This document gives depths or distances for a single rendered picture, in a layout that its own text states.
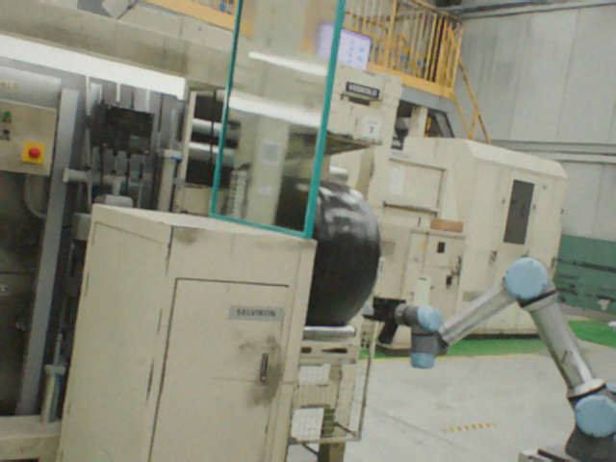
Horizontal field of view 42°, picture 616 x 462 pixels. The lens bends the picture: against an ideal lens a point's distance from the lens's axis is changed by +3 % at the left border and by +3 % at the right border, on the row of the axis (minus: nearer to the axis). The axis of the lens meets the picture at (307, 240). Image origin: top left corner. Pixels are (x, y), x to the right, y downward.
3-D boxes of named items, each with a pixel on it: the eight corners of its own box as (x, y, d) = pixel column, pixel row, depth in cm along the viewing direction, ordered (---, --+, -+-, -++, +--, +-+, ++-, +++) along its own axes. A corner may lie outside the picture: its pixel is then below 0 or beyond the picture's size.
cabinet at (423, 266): (391, 358, 740) (411, 226, 733) (347, 343, 783) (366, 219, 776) (450, 355, 801) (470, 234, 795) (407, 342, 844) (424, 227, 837)
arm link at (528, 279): (628, 420, 234) (539, 250, 243) (628, 431, 220) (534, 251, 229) (588, 434, 238) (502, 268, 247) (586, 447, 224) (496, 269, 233)
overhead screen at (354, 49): (314, 86, 670) (323, 19, 667) (310, 86, 673) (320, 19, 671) (362, 99, 710) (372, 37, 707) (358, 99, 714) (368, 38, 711)
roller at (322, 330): (279, 326, 273) (274, 320, 276) (275, 338, 275) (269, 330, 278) (358, 329, 292) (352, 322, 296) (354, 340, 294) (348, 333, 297)
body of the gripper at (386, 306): (388, 297, 269) (412, 299, 259) (386, 322, 269) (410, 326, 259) (371, 296, 265) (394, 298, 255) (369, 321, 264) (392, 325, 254)
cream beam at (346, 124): (259, 120, 297) (264, 81, 296) (228, 120, 318) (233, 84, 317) (382, 145, 331) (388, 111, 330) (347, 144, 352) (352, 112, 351)
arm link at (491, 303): (537, 250, 254) (415, 334, 268) (534, 250, 243) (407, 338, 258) (561, 279, 251) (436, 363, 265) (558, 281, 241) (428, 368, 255)
